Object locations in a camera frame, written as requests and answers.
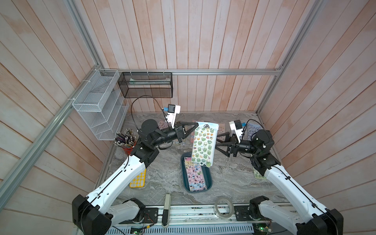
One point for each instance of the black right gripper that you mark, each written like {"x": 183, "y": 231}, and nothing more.
{"x": 235, "y": 147}

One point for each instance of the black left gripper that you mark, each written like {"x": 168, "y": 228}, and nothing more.
{"x": 180, "y": 131}

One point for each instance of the green sticker sheet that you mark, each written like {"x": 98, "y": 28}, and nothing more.
{"x": 257, "y": 175}
{"x": 204, "y": 143}

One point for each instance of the teal storage box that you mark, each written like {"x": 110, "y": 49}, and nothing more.
{"x": 206, "y": 172}

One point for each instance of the dark blue sticker sheet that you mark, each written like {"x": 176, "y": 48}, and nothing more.
{"x": 252, "y": 129}

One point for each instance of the pink yellow cat sticker sheet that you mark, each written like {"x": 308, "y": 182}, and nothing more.
{"x": 195, "y": 176}

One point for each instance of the pastel sticker sheet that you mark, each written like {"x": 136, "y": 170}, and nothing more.
{"x": 221, "y": 130}

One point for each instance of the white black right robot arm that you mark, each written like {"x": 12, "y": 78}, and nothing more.
{"x": 310, "y": 217}

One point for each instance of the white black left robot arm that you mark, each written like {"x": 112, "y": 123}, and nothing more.
{"x": 95, "y": 213}

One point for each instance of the red pencil cup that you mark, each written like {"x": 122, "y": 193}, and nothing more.
{"x": 126, "y": 140}

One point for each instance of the clear tape roll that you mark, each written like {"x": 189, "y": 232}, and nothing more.
{"x": 224, "y": 208}

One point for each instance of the yellow calculator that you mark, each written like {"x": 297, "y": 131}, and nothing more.
{"x": 139, "y": 180}

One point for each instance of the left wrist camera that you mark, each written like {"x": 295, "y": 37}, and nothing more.
{"x": 172, "y": 111}

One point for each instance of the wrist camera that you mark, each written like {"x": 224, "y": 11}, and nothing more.
{"x": 172, "y": 111}
{"x": 236, "y": 129}

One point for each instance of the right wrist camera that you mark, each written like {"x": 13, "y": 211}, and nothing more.
{"x": 236, "y": 129}

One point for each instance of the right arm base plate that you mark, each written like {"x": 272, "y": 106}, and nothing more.
{"x": 248, "y": 213}

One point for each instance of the black mesh wall basket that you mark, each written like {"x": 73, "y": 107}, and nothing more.
{"x": 154, "y": 84}

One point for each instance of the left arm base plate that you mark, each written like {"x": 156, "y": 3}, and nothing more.
{"x": 147, "y": 216}

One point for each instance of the white mesh wall shelf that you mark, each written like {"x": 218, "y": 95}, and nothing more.
{"x": 102, "y": 105}

